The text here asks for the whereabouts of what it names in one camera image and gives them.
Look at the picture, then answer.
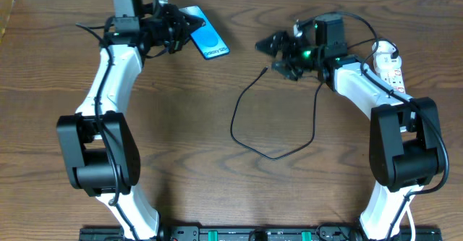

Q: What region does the white power strip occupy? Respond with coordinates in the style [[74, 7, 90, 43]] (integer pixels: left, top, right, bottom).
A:
[[375, 67, 406, 93]]

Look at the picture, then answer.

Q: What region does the blue Galaxy smartphone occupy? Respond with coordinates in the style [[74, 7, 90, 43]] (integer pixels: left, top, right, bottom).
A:
[[180, 6, 230, 60]]

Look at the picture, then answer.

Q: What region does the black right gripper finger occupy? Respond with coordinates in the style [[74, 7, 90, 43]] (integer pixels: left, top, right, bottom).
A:
[[255, 31, 290, 57], [271, 61, 303, 81]]

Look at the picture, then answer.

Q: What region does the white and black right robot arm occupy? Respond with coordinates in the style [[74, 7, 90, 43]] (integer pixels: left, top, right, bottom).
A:
[[255, 12, 449, 240]]

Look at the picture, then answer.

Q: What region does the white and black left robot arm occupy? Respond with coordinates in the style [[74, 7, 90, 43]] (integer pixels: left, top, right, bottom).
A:
[[56, 0, 205, 240]]

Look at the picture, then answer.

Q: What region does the black USB charging cable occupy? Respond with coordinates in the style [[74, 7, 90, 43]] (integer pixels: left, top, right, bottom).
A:
[[230, 37, 400, 161]]

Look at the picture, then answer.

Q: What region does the white charger plug adapter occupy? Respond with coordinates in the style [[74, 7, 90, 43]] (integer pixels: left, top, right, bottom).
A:
[[372, 40, 402, 73]]

